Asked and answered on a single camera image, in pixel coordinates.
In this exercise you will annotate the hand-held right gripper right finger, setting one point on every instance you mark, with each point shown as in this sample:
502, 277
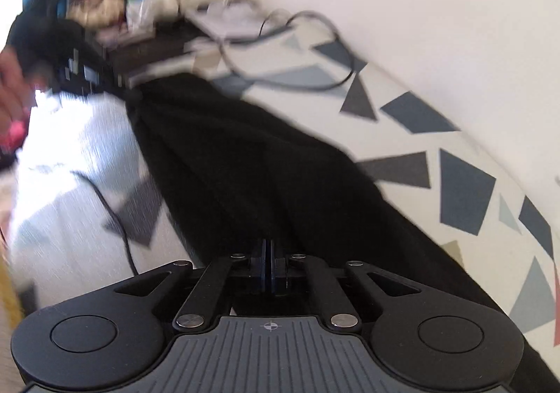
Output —
274, 266

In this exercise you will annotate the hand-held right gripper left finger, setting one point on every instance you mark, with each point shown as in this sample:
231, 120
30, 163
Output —
261, 266

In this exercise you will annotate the black garment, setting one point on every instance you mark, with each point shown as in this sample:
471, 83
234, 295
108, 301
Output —
262, 174

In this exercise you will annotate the person's left hand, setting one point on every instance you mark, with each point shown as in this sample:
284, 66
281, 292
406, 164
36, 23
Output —
13, 86

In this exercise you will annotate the black desk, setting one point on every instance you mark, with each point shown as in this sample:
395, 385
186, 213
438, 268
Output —
148, 47

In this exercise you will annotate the white flat paper stack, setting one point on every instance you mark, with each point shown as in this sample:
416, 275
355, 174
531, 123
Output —
227, 14

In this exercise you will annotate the geometric patterned bed sheet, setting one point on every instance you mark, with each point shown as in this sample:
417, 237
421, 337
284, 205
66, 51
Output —
428, 200

